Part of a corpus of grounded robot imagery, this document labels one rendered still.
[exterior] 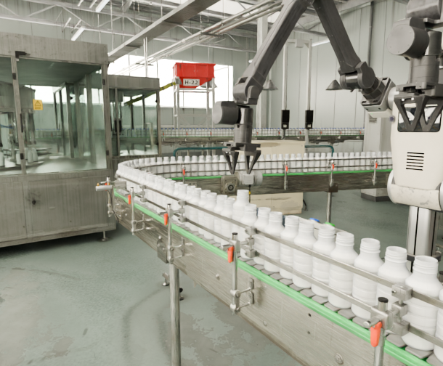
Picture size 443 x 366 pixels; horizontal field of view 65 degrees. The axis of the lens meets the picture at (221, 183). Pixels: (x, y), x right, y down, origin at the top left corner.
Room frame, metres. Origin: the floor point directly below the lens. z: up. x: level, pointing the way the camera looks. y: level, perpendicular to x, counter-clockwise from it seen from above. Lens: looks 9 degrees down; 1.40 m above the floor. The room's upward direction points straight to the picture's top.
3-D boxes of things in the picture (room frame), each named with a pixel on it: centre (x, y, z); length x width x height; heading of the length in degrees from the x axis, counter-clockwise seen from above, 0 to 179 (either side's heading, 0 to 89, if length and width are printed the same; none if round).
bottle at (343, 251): (0.75, -0.28, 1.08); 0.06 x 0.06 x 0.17
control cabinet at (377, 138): (6.79, -3.25, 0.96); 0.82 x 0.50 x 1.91; 104
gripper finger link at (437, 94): (0.79, -0.45, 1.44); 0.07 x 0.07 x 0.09; 32
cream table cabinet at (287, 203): (5.74, -0.73, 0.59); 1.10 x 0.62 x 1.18; 104
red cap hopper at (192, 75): (8.27, 0.64, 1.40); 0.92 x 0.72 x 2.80; 104
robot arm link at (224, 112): (1.08, -0.04, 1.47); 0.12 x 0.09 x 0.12; 121
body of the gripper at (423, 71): (0.78, -0.44, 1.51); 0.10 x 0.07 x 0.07; 122
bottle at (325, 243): (0.80, -0.25, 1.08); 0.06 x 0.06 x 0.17
